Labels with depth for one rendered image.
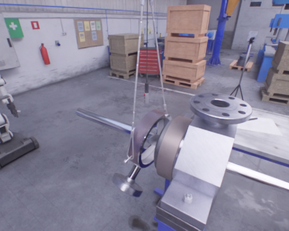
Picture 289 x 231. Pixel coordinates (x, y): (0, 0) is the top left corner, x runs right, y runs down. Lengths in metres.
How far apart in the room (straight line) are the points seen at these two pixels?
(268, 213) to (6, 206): 2.82
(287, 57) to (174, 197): 4.49
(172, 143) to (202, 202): 0.28
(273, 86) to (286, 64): 0.54
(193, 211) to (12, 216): 1.99
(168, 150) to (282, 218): 1.78
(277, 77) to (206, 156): 4.33
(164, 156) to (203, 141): 0.21
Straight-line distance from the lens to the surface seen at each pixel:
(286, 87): 5.08
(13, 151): 2.94
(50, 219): 2.17
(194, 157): 0.75
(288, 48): 4.87
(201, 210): 0.75
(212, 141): 0.75
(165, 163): 0.85
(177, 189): 0.78
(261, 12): 13.93
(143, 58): 5.70
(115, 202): 2.07
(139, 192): 1.02
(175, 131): 0.84
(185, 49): 5.03
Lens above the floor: 1.73
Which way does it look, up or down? 30 degrees down
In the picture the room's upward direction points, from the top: straight up
